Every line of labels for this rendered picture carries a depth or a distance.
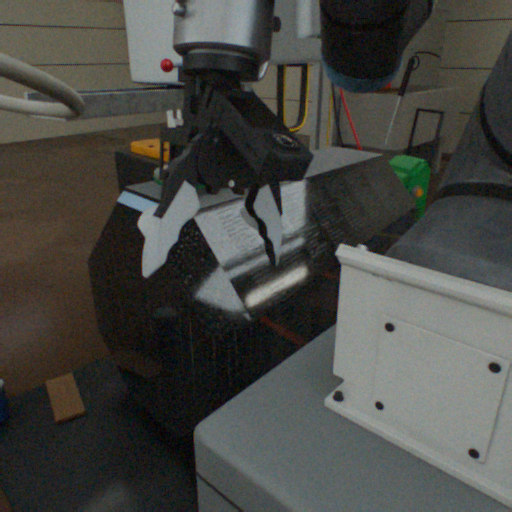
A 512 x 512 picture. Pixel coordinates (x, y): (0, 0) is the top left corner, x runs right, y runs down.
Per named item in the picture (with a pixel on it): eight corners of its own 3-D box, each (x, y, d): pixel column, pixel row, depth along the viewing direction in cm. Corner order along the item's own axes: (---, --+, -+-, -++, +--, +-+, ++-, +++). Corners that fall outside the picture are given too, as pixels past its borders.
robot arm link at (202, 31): (294, 9, 42) (200, -23, 36) (289, 68, 43) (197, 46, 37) (237, 26, 49) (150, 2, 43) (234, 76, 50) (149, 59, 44)
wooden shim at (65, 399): (45, 384, 186) (45, 380, 185) (72, 375, 190) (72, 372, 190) (56, 424, 166) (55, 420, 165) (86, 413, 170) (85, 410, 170)
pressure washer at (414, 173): (396, 231, 344) (412, 106, 309) (433, 248, 316) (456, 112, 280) (357, 240, 329) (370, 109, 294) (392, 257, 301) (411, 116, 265)
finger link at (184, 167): (176, 234, 44) (226, 161, 46) (185, 238, 43) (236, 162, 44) (138, 205, 41) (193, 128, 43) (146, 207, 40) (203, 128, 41)
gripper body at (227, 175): (219, 188, 53) (225, 73, 50) (266, 196, 46) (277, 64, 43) (155, 186, 48) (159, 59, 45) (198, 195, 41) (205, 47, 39)
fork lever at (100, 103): (208, 99, 157) (207, 83, 155) (257, 102, 148) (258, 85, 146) (16, 116, 102) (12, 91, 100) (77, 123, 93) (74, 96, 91)
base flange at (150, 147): (127, 150, 242) (126, 140, 240) (204, 139, 273) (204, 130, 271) (182, 166, 209) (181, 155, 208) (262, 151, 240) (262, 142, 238)
